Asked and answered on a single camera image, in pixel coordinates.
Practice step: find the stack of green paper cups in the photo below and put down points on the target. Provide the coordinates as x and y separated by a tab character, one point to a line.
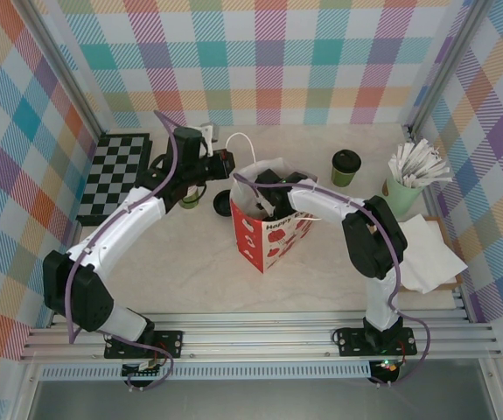
190	201

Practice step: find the white red printed paper bag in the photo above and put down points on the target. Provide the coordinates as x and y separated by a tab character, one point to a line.
255	249

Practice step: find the black plastic cup lid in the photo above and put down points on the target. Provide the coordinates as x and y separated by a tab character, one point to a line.
346	160
223	203

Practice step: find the white paper napkin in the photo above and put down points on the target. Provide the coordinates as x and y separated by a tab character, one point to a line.
435	262

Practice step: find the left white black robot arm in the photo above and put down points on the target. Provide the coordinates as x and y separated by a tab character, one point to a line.
115	227

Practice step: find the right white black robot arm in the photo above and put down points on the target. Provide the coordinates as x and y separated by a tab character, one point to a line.
325	205

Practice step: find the black grey chessboard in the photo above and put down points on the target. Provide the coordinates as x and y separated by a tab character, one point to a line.
111	166

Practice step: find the mint green holder cup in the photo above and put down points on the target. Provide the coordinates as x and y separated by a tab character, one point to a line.
402	199

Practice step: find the white wrapped straws bundle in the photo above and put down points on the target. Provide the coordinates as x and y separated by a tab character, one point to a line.
417	164

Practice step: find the right small circuit board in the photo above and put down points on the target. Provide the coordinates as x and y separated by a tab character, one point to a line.
386	366

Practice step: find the small circuit board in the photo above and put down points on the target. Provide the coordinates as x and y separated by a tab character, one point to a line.
386	366
144	369

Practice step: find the left small circuit board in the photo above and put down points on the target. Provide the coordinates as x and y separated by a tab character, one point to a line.
144	369

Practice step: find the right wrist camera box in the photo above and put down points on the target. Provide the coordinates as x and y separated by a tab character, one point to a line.
266	206

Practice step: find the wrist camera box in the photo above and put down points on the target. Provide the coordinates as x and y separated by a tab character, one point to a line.
208	135
266	206

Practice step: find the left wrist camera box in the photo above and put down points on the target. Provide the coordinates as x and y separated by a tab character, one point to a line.
208	135

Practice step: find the aluminium rail frame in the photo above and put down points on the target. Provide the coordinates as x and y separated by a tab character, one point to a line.
255	337

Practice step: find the left aluminium corner post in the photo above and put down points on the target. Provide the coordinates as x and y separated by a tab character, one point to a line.
60	65

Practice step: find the aluminium corner post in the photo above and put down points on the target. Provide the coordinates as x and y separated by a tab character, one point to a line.
445	65
60	65

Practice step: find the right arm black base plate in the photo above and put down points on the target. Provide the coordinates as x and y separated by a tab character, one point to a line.
351	341

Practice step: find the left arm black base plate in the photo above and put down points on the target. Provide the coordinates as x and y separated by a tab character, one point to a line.
168	343

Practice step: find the right aluminium corner post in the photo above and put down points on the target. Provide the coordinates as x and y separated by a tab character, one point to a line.
445	65

